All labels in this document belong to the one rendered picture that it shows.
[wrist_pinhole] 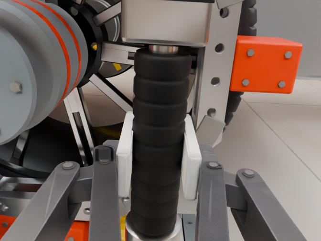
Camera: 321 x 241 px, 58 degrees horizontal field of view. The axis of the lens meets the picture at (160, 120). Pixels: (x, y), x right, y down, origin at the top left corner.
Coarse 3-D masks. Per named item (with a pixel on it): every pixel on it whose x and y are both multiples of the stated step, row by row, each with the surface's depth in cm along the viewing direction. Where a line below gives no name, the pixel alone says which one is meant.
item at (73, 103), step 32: (64, 0) 45; (96, 32) 47; (96, 64) 49; (128, 64) 49; (192, 64) 50; (192, 96) 49; (32, 128) 54; (64, 128) 73; (96, 128) 75; (0, 160) 54; (32, 160) 57; (64, 160) 59
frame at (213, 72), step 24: (216, 0) 36; (240, 0) 36; (216, 24) 37; (216, 48) 42; (216, 72) 39; (216, 96) 40; (192, 120) 46; (216, 120) 41; (216, 144) 43; (0, 192) 48; (24, 192) 48; (120, 216) 48
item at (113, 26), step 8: (88, 0) 81; (96, 0) 81; (104, 0) 85; (112, 0) 85; (72, 8) 81; (96, 8) 81; (104, 8) 81; (120, 16) 86; (112, 24) 83; (120, 24) 87; (112, 32) 84; (120, 32) 88; (112, 40) 85; (120, 40) 89; (104, 64) 92; (112, 64) 92; (120, 64) 92; (104, 72) 93; (112, 72) 93; (120, 72) 93
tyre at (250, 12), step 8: (248, 0) 44; (256, 0) 45; (248, 8) 44; (240, 16) 44; (248, 16) 44; (256, 16) 45; (240, 24) 45; (248, 24) 45; (240, 32) 45; (248, 32) 45; (256, 32) 46; (232, 96) 49; (232, 104) 50; (232, 112) 51; (224, 128) 52; (0, 168) 54; (8, 176) 55; (16, 176) 55; (24, 176) 55
